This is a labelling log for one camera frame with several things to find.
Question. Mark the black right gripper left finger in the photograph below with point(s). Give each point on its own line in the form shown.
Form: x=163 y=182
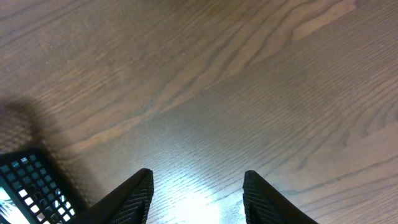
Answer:
x=129 y=203

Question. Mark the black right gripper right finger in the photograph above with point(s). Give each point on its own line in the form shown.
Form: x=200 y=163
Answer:
x=263 y=204

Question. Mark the black plastic perforated basket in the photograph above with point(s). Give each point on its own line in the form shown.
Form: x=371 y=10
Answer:
x=37 y=189

